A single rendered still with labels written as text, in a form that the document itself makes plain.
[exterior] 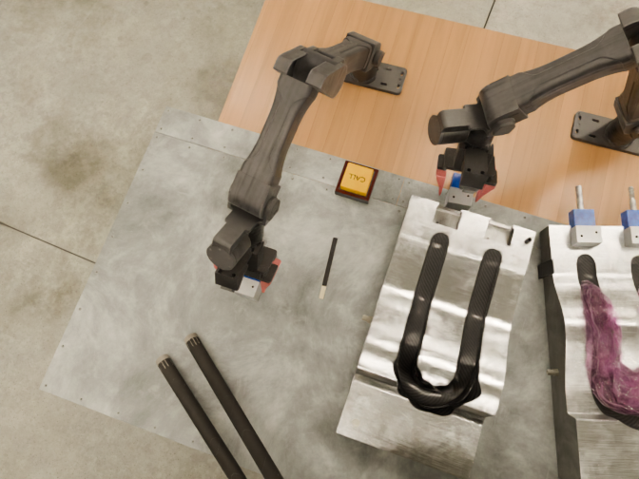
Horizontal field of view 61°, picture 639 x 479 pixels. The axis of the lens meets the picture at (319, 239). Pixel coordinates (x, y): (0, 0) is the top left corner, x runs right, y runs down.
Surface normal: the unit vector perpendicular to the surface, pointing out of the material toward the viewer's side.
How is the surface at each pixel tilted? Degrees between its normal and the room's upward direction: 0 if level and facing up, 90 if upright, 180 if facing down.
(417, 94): 0
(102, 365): 0
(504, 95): 35
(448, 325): 26
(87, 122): 0
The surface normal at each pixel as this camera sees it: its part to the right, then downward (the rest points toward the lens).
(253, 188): -0.22, 0.10
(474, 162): 0.07, -0.69
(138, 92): -0.04, -0.25
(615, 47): -0.61, -0.10
